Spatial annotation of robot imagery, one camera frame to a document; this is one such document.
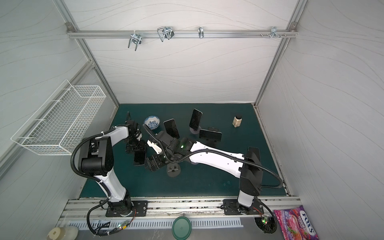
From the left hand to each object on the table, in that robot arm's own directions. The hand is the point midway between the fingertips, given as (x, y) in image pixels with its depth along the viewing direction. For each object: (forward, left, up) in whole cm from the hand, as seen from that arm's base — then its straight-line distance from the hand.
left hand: (142, 148), depth 95 cm
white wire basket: (-5, +29, +31) cm, 43 cm away
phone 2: (+7, -20, +14) cm, 25 cm away
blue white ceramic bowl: (+21, -2, +1) cm, 21 cm away
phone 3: (+21, -34, +5) cm, 40 cm away
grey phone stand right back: (+14, -33, 0) cm, 36 cm away
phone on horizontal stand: (+6, -44, +9) cm, 45 cm away
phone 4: (+1, -74, -1) cm, 74 cm away
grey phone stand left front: (-15, -23, +4) cm, 28 cm away
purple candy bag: (-38, -82, +2) cm, 90 cm away
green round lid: (-41, -30, +10) cm, 52 cm away
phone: (-7, 0, +1) cm, 7 cm away
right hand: (-16, -15, +20) cm, 29 cm away
